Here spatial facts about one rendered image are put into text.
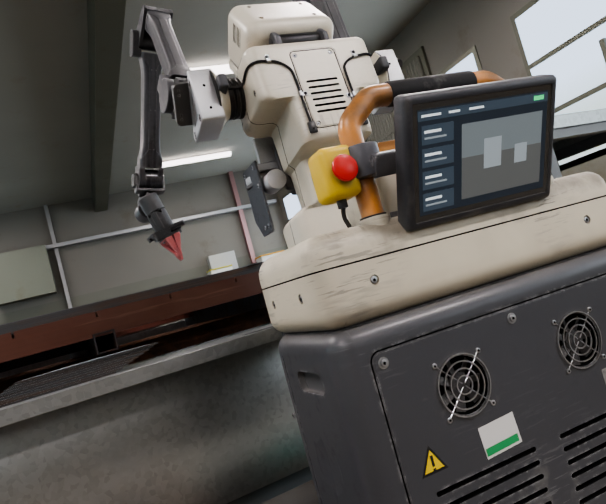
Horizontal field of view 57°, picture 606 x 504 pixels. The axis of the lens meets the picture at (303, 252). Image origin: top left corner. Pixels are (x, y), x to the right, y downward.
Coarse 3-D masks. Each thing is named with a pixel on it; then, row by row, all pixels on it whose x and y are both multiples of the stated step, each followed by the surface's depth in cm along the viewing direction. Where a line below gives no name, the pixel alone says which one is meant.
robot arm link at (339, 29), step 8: (312, 0) 148; (320, 0) 145; (328, 0) 145; (320, 8) 146; (328, 8) 144; (336, 8) 145; (328, 16) 144; (336, 16) 144; (336, 24) 143; (344, 24) 145; (336, 32) 143; (344, 32) 143
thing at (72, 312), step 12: (204, 276) 150; (216, 276) 152; (228, 276) 153; (156, 288) 144; (168, 288) 145; (180, 288) 147; (108, 300) 138; (120, 300) 140; (132, 300) 141; (60, 312) 133; (72, 312) 134; (84, 312) 135; (12, 324) 128; (24, 324) 129; (36, 324) 130; (12, 336) 128
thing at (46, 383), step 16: (128, 352) 122; (64, 368) 115; (80, 368) 117; (96, 368) 118; (112, 368) 120; (16, 384) 111; (32, 384) 113; (48, 384) 114; (64, 384) 115; (0, 400) 110; (16, 400) 111
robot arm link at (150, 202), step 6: (144, 198) 156; (150, 198) 157; (156, 198) 158; (144, 204) 157; (150, 204) 156; (156, 204) 157; (162, 204) 159; (144, 210) 157; (150, 210) 156; (156, 210) 158
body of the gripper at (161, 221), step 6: (162, 210) 158; (150, 216) 158; (156, 216) 156; (162, 216) 157; (168, 216) 159; (150, 222) 158; (156, 222) 157; (162, 222) 157; (168, 222) 158; (180, 222) 159; (156, 228) 157; (162, 228) 157; (174, 228) 158; (150, 240) 158
